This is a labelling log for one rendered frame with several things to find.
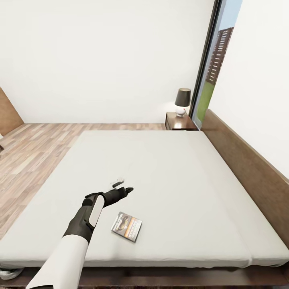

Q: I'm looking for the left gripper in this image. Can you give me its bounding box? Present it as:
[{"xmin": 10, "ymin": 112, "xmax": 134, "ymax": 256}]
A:
[{"xmin": 108, "ymin": 187, "xmax": 133, "ymax": 204}]

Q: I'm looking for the hardback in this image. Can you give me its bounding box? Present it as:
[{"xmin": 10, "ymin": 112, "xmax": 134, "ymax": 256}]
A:
[{"xmin": 111, "ymin": 212, "xmax": 142, "ymax": 242}]

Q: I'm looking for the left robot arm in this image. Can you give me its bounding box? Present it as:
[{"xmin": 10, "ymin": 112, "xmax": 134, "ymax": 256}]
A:
[{"xmin": 25, "ymin": 178, "xmax": 133, "ymax": 289}]

